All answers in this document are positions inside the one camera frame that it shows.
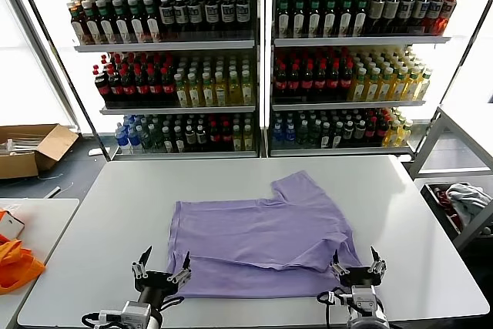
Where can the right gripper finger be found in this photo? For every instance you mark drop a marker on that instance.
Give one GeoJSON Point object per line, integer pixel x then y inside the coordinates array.
{"type": "Point", "coordinates": [339, 269]}
{"type": "Point", "coordinates": [378, 267]}

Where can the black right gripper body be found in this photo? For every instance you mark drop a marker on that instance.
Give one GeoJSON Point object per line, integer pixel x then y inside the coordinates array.
{"type": "Point", "coordinates": [358, 276]}

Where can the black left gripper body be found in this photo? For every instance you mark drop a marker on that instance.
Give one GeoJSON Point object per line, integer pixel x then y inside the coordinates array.
{"type": "Point", "coordinates": [158, 284]}

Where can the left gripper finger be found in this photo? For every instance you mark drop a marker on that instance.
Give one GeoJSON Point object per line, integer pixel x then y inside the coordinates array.
{"type": "Point", "coordinates": [140, 269]}
{"type": "Point", "coordinates": [184, 271]}

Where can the lilac t-shirt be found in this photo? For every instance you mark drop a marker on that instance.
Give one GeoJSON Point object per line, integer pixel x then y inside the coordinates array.
{"type": "Point", "coordinates": [250, 236]}

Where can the black plastic bin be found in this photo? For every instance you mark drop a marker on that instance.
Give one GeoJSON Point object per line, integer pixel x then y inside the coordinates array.
{"type": "Point", "coordinates": [439, 211]}

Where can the red crumpled garment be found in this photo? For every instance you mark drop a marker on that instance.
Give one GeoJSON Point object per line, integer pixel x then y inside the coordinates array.
{"type": "Point", "coordinates": [440, 195]}

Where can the grey-white crumpled garment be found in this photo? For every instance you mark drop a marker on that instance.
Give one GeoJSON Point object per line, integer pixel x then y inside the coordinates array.
{"type": "Point", "coordinates": [468, 198]}

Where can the short grey rod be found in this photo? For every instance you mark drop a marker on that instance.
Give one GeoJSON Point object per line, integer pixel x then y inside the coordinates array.
{"type": "Point", "coordinates": [54, 191]}

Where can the orange fabric bag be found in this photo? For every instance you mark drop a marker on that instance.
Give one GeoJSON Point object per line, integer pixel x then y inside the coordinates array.
{"type": "Point", "coordinates": [19, 263]}

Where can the small white floor object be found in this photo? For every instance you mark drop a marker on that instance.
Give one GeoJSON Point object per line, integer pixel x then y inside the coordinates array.
{"type": "Point", "coordinates": [94, 152]}

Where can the small dark drink bottle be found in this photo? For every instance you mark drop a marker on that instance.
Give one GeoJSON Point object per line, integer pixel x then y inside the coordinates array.
{"type": "Point", "coordinates": [179, 140]}
{"type": "Point", "coordinates": [167, 140]}
{"type": "Point", "coordinates": [360, 131]}
{"type": "Point", "coordinates": [190, 137]}
{"type": "Point", "coordinates": [201, 137]}
{"type": "Point", "coordinates": [348, 131]}

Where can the blue water bottle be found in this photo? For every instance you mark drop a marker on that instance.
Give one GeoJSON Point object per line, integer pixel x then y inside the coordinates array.
{"type": "Point", "coordinates": [289, 134]}
{"type": "Point", "coordinates": [121, 138]}
{"type": "Point", "coordinates": [278, 134]}
{"type": "Point", "coordinates": [134, 138]}

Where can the small yellow drink bottle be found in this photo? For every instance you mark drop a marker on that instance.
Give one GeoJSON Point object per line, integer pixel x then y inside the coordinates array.
{"type": "Point", "coordinates": [391, 134]}
{"type": "Point", "coordinates": [237, 138]}
{"type": "Point", "coordinates": [403, 132]}
{"type": "Point", "coordinates": [247, 138]}

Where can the small red cap cola bottle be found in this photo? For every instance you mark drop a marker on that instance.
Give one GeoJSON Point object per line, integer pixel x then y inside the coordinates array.
{"type": "Point", "coordinates": [226, 136]}
{"type": "Point", "coordinates": [370, 130]}
{"type": "Point", "coordinates": [381, 129]}
{"type": "Point", "coordinates": [214, 137]}

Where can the white card box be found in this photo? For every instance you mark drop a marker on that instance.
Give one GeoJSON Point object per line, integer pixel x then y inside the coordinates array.
{"type": "Point", "coordinates": [9, 227]}

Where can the brown cardboard box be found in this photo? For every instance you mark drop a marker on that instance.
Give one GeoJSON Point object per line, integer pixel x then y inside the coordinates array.
{"type": "Point", "coordinates": [54, 144]}

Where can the clear plastic packing material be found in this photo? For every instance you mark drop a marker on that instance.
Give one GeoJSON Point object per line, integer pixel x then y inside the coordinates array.
{"type": "Point", "coordinates": [23, 142]}

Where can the yellow juice bottle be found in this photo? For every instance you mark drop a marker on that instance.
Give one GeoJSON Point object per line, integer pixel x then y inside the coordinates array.
{"type": "Point", "coordinates": [220, 93]}
{"type": "Point", "coordinates": [423, 86]}
{"type": "Point", "coordinates": [400, 87]}
{"type": "Point", "coordinates": [373, 88]}
{"type": "Point", "coordinates": [182, 94]}
{"type": "Point", "coordinates": [386, 88]}
{"type": "Point", "coordinates": [359, 88]}
{"type": "Point", "coordinates": [234, 92]}
{"type": "Point", "coordinates": [412, 87]}
{"type": "Point", "coordinates": [195, 94]}
{"type": "Point", "coordinates": [247, 92]}
{"type": "Point", "coordinates": [208, 93]}

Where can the grey metal beverage shelf rack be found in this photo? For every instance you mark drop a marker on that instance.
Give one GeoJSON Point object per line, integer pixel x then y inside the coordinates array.
{"type": "Point", "coordinates": [165, 44]}
{"type": "Point", "coordinates": [358, 41]}

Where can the green cap dark tea bottle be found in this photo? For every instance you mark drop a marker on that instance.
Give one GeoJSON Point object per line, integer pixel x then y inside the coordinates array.
{"type": "Point", "coordinates": [92, 27]}
{"type": "Point", "coordinates": [330, 17]}
{"type": "Point", "coordinates": [107, 27]}
{"type": "Point", "coordinates": [345, 17]}
{"type": "Point", "coordinates": [314, 17]}
{"type": "Point", "coordinates": [151, 25]}
{"type": "Point", "coordinates": [136, 25]}
{"type": "Point", "coordinates": [121, 26]}
{"type": "Point", "coordinates": [283, 17]}
{"type": "Point", "coordinates": [299, 17]}
{"type": "Point", "coordinates": [360, 16]}

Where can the red tea bottle white label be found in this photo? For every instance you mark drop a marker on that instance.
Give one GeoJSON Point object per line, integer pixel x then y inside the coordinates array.
{"type": "Point", "coordinates": [77, 28]}

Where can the beige label dark bottle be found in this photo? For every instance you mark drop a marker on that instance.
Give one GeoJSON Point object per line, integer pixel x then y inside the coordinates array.
{"type": "Point", "coordinates": [393, 10]}
{"type": "Point", "coordinates": [379, 11]}

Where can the white cap dark drink bottle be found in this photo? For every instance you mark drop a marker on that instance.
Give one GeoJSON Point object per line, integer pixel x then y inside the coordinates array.
{"type": "Point", "coordinates": [211, 12]}
{"type": "Point", "coordinates": [166, 13]}
{"type": "Point", "coordinates": [195, 12]}
{"type": "Point", "coordinates": [180, 13]}
{"type": "Point", "coordinates": [227, 12]}
{"type": "Point", "coordinates": [242, 11]}

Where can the blue label dark bottle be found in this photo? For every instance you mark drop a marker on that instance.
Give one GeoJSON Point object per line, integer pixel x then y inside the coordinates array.
{"type": "Point", "coordinates": [435, 10]}
{"type": "Point", "coordinates": [407, 10]}
{"type": "Point", "coordinates": [421, 10]}

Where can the red drink bottle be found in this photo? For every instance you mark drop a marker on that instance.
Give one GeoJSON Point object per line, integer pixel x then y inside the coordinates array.
{"type": "Point", "coordinates": [448, 11]}

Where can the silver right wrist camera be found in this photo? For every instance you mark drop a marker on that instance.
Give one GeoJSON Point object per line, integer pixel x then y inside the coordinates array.
{"type": "Point", "coordinates": [364, 298]}

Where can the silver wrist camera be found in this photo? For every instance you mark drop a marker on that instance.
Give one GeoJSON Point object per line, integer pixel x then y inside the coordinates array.
{"type": "Point", "coordinates": [364, 298]}
{"type": "Point", "coordinates": [133, 311]}

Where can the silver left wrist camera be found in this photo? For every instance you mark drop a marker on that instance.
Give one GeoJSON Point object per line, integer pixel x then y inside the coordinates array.
{"type": "Point", "coordinates": [133, 311]}

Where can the grey metal frame table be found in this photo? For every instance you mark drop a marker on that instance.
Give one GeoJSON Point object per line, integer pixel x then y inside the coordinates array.
{"type": "Point", "coordinates": [426, 142]}

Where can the dark metal frame pole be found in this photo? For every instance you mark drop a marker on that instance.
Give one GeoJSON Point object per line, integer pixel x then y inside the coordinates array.
{"type": "Point", "coordinates": [86, 113]}

